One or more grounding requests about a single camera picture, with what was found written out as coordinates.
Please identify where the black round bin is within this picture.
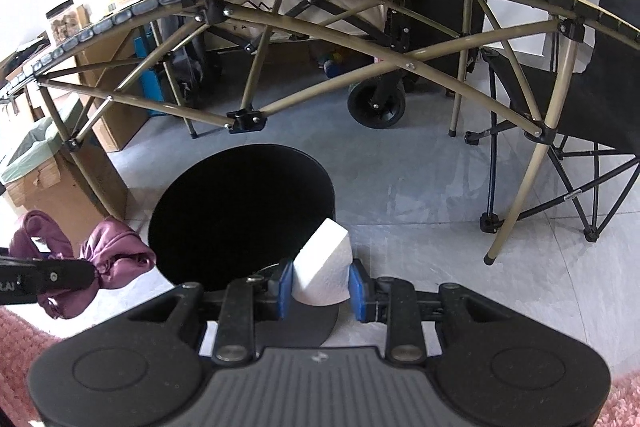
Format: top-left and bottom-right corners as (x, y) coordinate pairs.
(147, 146), (341, 350)

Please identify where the purple satin scrunchie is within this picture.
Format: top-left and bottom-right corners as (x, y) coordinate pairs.
(10, 209), (157, 320)

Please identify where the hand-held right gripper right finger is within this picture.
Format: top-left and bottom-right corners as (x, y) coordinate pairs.
(349, 259), (508, 365)

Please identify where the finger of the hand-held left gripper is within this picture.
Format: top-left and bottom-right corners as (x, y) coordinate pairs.
(0, 248), (97, 308)

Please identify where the clear snack jar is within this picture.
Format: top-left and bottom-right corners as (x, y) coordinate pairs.
(46, 0), (81, 45)

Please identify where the pink shaggy rug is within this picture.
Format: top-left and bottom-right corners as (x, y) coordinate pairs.
(0, 307), (640, 427)

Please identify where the cardboard box with liner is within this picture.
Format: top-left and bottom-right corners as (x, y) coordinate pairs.
(0, 99), (128, 220)

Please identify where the black folding chair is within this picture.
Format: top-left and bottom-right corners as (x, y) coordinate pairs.
(465, 0), (640, 243)

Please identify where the blue roll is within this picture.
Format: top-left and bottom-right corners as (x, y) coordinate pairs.
(132, 32), (166, 105)

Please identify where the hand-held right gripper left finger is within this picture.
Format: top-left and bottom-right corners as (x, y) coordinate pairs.
(127, 259), (297, 365)

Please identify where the black suitcase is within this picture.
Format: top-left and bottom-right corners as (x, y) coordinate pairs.
(387, 0), (487, 100)

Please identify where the green plastic liner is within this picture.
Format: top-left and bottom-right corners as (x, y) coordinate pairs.
(0, 117), (83, 185)

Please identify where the plain cardboard box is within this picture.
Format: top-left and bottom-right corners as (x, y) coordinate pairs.
(75, 22), (166, 152)

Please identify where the white wedge sponge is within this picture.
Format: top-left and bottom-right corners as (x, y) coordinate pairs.
(291, 218), (353, 307)

